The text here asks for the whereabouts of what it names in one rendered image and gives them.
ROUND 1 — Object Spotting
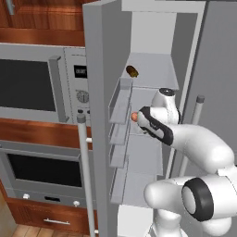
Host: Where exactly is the grey door bin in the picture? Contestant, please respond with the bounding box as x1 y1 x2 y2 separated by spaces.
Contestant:
109 156 130 206
108 106 132 146
108 132 131 169
107 77 134 125

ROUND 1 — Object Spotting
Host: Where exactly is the grey freezer rack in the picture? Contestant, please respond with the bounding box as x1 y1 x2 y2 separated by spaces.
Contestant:
129 87 162 136

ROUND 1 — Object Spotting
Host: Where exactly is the grey freezer door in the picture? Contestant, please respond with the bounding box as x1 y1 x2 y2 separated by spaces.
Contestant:
81 0 134 237

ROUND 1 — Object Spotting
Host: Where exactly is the brown sweet potato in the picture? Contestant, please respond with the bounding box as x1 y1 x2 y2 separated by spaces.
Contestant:
125 65 139 79

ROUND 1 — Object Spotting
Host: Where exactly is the grey fridge door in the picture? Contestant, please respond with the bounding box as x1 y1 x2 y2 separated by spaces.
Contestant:
169 0 237 179

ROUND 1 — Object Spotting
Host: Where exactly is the wooden cupboard door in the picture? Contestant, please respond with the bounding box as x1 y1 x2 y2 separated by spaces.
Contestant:
0 0 99 31

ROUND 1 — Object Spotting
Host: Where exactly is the silver built-in oven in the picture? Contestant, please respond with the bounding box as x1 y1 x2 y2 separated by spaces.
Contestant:
0 139 94 209

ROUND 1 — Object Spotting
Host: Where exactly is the grey fridge cabinet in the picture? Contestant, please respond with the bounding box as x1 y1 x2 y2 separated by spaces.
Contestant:
121 0 207 237

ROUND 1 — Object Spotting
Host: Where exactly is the silver microwave oven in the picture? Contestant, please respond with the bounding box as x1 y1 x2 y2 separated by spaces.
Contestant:
0 43 91 126

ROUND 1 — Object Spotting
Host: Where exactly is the wooden drawer front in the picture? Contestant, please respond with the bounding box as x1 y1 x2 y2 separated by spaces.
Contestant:
5 197 96 236

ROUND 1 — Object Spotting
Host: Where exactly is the grey freezer door handle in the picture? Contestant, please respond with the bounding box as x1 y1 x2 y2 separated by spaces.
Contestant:
76 113 97 237

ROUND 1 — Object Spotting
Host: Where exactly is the silver microwave handle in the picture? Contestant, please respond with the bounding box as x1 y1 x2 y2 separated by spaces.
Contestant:
48 55 70 123

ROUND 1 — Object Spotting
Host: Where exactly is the grey fridge door handle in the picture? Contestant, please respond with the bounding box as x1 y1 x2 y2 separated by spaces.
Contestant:
178 94 206 178

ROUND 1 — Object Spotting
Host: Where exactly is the silver drawer handle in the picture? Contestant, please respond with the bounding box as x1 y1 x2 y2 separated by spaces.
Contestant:
43 218 71 226

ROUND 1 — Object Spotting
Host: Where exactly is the silver cupboard handle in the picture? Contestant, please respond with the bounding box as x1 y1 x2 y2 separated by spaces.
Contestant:
6 0 16 17

